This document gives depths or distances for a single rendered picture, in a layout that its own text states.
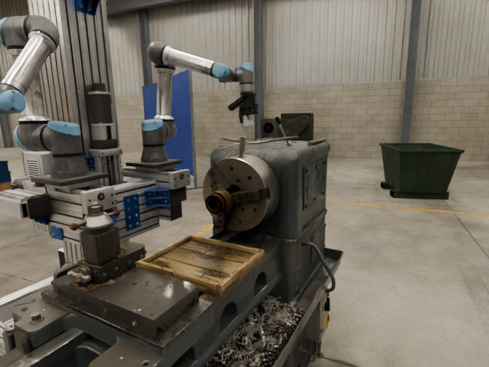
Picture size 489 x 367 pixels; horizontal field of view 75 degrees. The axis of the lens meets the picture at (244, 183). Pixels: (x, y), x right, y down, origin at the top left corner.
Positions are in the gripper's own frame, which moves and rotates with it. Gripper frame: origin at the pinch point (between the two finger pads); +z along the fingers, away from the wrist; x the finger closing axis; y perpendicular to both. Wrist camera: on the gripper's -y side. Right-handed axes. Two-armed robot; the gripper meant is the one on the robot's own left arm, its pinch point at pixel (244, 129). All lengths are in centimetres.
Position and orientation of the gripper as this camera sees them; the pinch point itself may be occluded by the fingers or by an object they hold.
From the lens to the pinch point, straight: 182.4
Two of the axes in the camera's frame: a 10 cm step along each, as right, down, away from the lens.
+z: 0.2, 9.8, 2.1
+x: 4.9, -1.9, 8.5
